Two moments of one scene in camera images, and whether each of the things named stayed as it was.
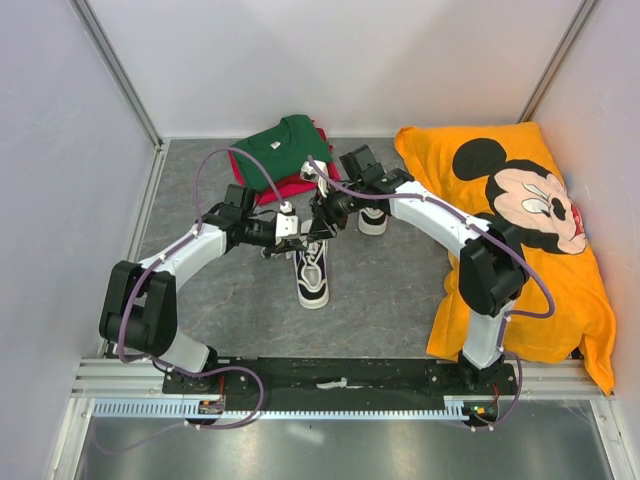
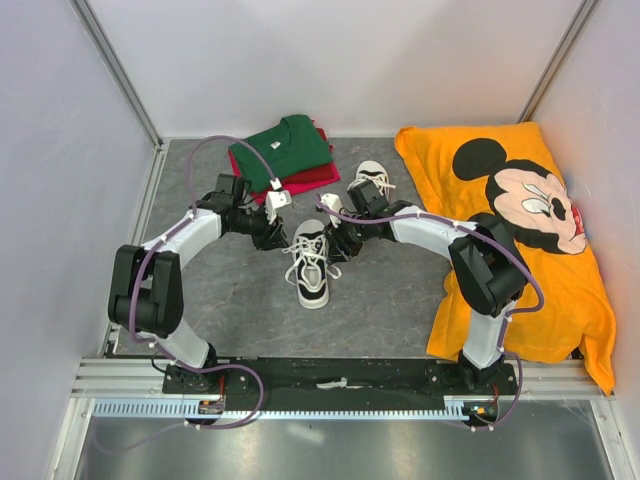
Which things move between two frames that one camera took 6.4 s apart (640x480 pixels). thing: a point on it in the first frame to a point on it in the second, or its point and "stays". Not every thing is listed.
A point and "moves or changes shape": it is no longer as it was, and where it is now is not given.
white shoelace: x=307 y=252 moves or changes shape
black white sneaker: x=312 y=274 stays
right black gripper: x=321 y=227 to x=338 y=249
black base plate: x=486 y=385 stays
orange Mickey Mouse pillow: x=510 y=173 stays
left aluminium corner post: x=110 y=60 stays
